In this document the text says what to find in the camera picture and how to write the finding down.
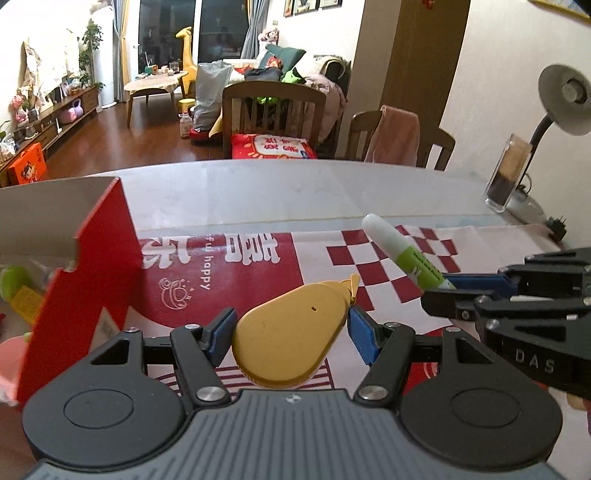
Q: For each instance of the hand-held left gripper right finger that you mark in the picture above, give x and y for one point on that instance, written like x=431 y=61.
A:
x=362 y=337

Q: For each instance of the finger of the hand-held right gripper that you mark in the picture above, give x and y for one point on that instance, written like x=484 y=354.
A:
x=475 y=281
x=452 y=304

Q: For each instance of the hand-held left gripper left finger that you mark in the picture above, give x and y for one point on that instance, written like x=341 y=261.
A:
x=221 y=334

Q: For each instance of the white green pen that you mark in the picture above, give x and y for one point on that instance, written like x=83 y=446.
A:
x=415 y=263

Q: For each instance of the yellow pear-shaped toy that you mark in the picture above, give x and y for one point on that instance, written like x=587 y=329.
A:
x=286 y=337

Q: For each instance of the red shoe box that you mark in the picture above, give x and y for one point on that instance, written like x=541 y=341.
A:
x=92 y=286

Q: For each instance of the yellow box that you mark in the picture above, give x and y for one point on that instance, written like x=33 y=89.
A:
x=27 y=304

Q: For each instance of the pink bowl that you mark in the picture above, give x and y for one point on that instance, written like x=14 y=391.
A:
x=11 y=369

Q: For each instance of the red white printed table mat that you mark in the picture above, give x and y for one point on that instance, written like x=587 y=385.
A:
x=258 y=281

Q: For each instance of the black power plug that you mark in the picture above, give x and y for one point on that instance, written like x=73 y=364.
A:
x=557 y=228

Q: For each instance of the dark wooden chair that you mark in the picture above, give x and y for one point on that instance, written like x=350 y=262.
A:
x=436 y=147

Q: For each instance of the pink towel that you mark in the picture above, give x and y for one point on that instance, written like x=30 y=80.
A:
x=392 y=136

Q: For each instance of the red printed cushion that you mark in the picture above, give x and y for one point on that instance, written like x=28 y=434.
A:
x=272 y=146

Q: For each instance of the grey desk lamp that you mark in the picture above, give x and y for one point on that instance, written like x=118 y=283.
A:
x=565 y=97

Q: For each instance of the clear bottle with red label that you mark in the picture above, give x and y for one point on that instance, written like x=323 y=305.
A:
x=185 y=125

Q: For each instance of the yellow stool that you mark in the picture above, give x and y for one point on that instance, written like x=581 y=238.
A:
x=187 y=105

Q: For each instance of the brown wooden door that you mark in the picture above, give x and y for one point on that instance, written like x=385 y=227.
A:
x=406 y=60

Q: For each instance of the grey plastic bag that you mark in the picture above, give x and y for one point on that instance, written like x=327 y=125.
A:
x=210 y=92

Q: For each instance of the wooden slat-back chair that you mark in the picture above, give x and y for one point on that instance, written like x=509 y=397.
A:
x=272 y=90

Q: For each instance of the orange gift box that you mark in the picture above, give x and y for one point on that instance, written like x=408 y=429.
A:
x=27 y=165

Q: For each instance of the sofa with clothes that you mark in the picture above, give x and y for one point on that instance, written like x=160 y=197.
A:
x=323 y=74

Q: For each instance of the wooden coffee table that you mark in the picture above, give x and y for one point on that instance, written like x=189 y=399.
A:
x=152 y=83

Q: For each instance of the wooden tv cabinet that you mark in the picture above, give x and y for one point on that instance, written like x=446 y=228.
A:
x=51 y=129

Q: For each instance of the yellow giraffe toy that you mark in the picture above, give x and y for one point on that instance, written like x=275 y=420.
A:
x=188 y=69

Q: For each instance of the pink kettle toy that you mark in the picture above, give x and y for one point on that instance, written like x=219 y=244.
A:
x=70 y=113

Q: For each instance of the red door decoration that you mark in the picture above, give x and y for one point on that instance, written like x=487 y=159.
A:
x=429 y=3

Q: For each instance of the gold framed figure picture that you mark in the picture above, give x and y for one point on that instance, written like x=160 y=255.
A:
x=568 y=5

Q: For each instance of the pink plush toy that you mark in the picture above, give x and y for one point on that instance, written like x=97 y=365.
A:
x=268 y=37

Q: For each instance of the pink flower decoration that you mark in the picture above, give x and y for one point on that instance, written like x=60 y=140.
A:
x=21 y=108

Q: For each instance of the white standing air conditioner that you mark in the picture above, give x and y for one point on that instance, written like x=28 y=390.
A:
x=105 y=55

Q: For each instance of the blue grey curtain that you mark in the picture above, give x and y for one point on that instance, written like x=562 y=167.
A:
x=256 y=23
x=121 y=46

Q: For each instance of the glass sliding door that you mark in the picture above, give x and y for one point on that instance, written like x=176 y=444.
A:
x=161 y=32

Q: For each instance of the green plant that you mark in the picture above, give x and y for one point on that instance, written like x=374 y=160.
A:
x=91 y=50

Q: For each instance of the black framed abstract picture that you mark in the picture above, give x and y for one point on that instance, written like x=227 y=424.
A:
x=331 y=3

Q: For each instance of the white hanging cloth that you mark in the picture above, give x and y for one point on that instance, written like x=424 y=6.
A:
x=51 y=64

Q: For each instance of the black framed round-print picture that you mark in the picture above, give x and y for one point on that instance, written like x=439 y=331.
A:
x=307 y=5

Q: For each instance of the small black framed picture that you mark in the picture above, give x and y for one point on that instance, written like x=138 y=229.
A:
x=288 y=7

